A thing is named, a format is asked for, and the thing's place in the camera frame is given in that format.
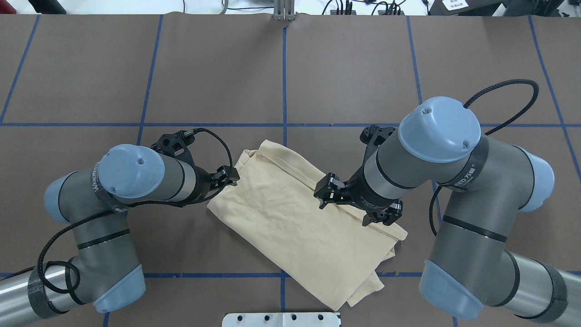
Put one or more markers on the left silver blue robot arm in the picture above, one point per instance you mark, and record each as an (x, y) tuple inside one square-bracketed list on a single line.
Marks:
[(93, 259)]

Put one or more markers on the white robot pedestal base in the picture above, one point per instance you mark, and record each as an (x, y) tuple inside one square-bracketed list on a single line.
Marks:
[(283, 319)]

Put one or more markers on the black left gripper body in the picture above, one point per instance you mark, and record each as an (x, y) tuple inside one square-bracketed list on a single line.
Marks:
[(198, 183)]

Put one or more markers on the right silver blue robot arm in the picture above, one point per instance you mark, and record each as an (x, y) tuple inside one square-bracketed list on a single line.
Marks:
[(491, 182)]

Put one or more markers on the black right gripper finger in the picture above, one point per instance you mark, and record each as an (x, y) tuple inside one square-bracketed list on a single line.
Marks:
[(386, 217), (331, 190)]

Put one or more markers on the beige long sleeve graphic shirt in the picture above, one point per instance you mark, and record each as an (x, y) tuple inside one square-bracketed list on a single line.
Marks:
[(327, 251)]

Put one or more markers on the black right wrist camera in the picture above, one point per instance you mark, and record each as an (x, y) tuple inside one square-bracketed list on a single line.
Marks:
[(373, 137)]

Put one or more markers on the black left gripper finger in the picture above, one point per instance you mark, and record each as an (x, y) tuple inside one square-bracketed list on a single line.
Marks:
[(225, 175)]

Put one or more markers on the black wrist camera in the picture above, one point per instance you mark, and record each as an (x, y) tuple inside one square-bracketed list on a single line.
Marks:
[(175, 145), (373, 137)]

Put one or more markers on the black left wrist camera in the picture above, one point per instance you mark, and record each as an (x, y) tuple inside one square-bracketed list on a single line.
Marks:
[(175, 145)]

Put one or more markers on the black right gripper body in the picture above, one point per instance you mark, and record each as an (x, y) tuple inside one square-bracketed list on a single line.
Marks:
[(366, 191)]

